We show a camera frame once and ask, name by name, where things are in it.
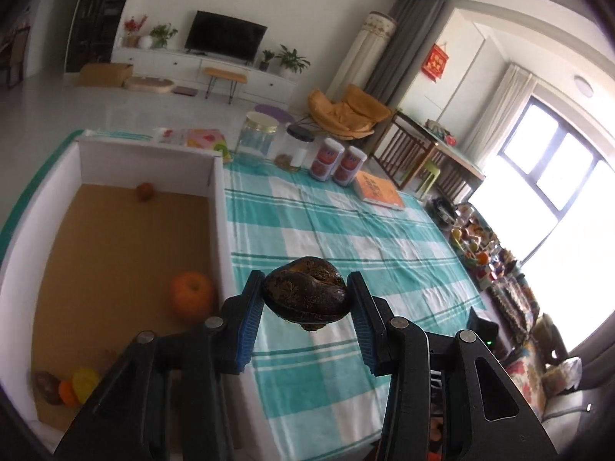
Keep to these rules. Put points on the left potted plant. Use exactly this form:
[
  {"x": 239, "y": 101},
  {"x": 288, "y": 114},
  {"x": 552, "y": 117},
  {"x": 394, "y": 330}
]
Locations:
[{"x": 161, "y": 34}]

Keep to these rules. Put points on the clear jar black lid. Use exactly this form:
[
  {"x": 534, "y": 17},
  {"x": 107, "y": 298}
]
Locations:
[{"x": 296, "y": 142}]

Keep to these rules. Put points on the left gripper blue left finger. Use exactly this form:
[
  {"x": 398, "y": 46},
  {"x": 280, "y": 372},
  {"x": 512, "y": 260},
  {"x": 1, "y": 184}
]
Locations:
[{"x": 126, "y": 416}]

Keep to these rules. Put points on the large orange tangerine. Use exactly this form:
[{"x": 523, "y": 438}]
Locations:
[{"x": 145, "y": 192}]

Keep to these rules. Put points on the red apple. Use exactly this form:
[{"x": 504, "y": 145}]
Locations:
[{"x": 193, "y": 297}]

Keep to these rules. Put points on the clear jar gold lid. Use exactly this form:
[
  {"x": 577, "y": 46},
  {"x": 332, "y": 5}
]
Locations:
[{"x": 255, "y": 139}]

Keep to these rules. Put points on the left red white can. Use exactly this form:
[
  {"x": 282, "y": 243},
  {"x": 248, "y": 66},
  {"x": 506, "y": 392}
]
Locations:
[{"x": 326, "y": 159}]

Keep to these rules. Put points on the white floor air conditioner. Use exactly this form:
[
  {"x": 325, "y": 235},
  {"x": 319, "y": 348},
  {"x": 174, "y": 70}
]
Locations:
[{"x": 363, "y": 55}]

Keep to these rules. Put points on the green plastic stool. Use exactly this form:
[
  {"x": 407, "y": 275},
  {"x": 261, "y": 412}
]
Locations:
[{"x": 431, "y": 174}]

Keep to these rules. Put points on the red hanging decoration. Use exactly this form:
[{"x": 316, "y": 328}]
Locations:
[{"x": 435, "y": 62}]

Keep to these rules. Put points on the orange book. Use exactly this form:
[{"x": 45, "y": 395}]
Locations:
[{"x": 377, "y": 191}]

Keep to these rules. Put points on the teal white plaid tablecloth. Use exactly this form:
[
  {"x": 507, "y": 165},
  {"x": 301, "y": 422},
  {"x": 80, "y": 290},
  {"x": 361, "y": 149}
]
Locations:
[{"x": 319, "y": 399}]

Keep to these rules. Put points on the white tv cabinet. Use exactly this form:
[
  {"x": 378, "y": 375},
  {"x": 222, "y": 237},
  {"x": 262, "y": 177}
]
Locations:
[{"x": 189, "y": 70}]

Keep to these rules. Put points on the dark brown rotten fruit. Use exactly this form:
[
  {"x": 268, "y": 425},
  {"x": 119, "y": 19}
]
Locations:
[{"x": 308, "y": 291}]

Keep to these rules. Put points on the green potted plant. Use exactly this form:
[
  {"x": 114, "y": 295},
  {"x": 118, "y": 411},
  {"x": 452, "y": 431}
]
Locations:
[{"x": 292, "y": 61}]

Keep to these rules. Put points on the red white can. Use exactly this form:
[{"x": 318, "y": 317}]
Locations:
[
  {"x": 351, "y": 162},
  {"x": 326, "y": 159}
]

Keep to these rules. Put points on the small potted plant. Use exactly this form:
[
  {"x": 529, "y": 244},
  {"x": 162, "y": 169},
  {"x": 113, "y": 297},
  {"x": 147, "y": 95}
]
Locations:
[{"x": 268, "y": 56}]

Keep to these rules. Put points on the white cardboard box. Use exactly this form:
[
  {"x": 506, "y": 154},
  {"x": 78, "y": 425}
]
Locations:
[{"x": 85, "y": 267}]

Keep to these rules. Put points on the yellow-green pear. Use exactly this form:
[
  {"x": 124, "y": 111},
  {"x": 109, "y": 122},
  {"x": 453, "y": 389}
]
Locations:
[{"x": 84, "y": 382}]

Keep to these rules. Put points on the red flower vase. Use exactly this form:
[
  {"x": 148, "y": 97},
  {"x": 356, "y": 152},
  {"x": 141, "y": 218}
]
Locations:
[{"x": 132, "y": 29}]

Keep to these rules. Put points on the black television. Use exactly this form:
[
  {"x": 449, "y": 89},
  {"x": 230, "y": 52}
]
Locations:
[{"x": 212, "y": 33}]

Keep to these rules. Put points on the small orange tangerine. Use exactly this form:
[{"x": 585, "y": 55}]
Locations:
[{"x": 68, "y": 395}]

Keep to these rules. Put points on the brown cardboard box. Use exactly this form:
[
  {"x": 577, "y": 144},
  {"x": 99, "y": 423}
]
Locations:
[{"x": 105, "y": 75}]

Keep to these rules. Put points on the brown mango-shaped fruit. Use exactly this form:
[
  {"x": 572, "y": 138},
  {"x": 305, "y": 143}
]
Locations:
[{"x": 48, "y": 386}]

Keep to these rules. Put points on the wooden side table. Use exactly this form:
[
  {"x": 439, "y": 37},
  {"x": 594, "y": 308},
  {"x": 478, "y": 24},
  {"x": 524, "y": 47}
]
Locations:
[{"x": 461, "y": 178}]

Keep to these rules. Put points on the dark wooden chair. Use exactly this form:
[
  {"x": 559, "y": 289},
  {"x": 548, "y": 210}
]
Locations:
[{"x": 403, "y": 149}]

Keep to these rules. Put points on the orange lounge chair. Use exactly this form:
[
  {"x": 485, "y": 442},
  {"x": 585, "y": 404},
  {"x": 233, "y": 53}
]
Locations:
[{"x": 352, "y": 118}]

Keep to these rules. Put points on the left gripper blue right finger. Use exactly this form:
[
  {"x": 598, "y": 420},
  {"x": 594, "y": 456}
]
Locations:
[{"x": 485, "y": 416}]

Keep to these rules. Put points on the grey curtain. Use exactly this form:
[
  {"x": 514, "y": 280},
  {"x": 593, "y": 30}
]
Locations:
[{"x": 415, "y": 19}]

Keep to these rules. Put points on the right red white can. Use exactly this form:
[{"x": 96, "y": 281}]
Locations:
[{"x": 351, "y": 162}]

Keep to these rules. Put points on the fruit print tissue pack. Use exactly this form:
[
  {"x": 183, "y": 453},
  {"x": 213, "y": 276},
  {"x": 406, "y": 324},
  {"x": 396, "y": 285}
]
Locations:
[{"x": 205, "y": 139}]

